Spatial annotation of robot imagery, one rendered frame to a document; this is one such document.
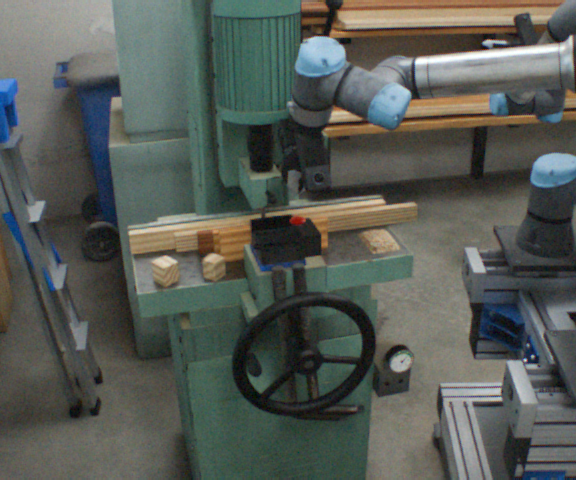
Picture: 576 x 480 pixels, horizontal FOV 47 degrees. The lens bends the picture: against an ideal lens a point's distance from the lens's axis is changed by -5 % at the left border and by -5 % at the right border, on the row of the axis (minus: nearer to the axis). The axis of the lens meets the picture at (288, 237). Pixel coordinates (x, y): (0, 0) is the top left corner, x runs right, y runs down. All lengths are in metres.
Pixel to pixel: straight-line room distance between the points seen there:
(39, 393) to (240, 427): 1.20
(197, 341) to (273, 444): 0.37
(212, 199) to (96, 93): 1.55
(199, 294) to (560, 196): 0.88
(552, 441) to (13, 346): 2.20
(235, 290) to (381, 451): 1.05
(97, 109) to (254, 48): 1.92
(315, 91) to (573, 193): 0.82
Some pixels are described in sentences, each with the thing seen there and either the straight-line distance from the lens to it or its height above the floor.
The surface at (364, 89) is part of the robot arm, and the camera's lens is 1.11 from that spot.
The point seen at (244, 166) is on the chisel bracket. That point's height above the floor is 1.07.
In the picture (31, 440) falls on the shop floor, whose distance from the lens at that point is 2.52.
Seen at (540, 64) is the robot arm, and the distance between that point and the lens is 1.18.
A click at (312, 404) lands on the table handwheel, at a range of 1.43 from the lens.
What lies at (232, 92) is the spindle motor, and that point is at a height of 1.26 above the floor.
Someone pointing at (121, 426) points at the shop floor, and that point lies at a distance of 2.48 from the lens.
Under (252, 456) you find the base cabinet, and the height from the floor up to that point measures 0.40.
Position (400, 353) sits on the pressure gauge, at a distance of 1.59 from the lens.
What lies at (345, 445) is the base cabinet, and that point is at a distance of 1.81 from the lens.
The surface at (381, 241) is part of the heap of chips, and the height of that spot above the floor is 0.92.
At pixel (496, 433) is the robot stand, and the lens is 2.14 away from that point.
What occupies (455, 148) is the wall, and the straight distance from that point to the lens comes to 4.37.
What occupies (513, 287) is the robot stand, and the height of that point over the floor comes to 0.73.
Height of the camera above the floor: 1.62
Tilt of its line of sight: 27 degrees down
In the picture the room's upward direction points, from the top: 1 degrees counter-clockwise
